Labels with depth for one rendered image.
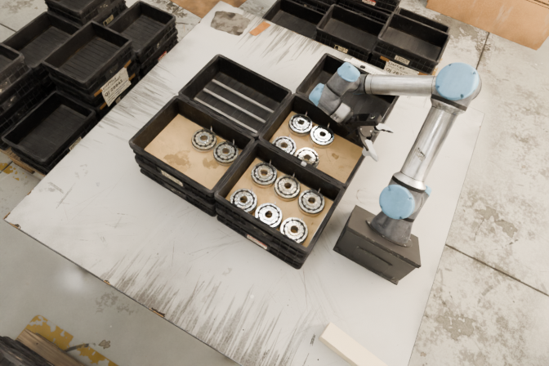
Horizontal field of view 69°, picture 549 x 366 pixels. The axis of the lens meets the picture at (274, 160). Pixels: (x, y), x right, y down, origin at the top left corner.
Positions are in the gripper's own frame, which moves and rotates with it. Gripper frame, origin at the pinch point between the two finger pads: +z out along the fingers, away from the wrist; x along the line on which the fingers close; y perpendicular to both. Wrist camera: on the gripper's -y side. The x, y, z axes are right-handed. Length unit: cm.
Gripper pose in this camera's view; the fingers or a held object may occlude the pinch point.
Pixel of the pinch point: (387, 146)
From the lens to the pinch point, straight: 159.4
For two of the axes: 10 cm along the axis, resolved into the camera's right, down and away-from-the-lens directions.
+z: 7.8, 6.1, 1.3
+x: -5.2, 7.5, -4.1
